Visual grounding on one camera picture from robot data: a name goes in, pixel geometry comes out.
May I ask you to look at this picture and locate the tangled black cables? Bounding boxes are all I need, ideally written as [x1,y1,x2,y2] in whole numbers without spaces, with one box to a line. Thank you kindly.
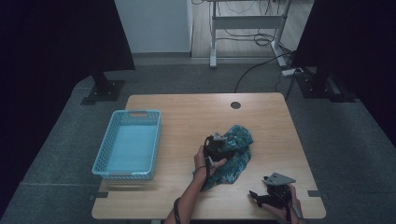
[214,27,283,48]

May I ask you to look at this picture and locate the white metal desk frame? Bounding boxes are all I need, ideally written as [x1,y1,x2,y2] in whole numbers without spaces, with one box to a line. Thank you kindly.
[208,0,293,69]

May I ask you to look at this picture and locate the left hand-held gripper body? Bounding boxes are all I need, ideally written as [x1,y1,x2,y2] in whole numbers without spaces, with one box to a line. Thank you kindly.
[204,132,236,162]

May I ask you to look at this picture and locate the black stand base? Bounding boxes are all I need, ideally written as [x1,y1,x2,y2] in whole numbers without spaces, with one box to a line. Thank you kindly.
[79,71,125,106]
[295,66,358,104]

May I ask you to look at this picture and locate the person's right hand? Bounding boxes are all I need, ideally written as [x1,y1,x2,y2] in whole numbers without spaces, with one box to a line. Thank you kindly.
[264,184,303,222]

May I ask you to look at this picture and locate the person's left hand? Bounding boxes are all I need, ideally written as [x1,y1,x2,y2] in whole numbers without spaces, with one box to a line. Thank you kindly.
[193,145,228,178]

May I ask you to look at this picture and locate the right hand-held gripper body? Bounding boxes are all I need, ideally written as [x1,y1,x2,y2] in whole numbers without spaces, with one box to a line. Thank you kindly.
[262,172,297,209]

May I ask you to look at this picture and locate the white power strip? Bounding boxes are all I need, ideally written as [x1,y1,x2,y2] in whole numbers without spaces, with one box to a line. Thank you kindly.
[281,67,304,77]

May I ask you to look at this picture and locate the black curtain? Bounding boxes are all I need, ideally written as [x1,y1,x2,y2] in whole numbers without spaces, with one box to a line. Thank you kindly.
[0,0,135,218]
[290,0,396,147]

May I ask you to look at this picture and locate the light blue plastic basket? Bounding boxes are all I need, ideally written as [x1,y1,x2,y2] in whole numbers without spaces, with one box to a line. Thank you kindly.
[92,109,163,181]

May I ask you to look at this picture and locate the teal floral shirt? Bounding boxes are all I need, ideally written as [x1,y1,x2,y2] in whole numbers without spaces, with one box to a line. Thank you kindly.
[202,124,255,191]

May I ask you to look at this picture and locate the long black floor cable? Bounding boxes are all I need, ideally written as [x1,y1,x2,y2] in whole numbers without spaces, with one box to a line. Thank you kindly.
[233,51,293,93]

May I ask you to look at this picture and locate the right hand-held gripper cable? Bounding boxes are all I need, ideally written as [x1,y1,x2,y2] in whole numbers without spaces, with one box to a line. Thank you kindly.
[284,194,295,224]

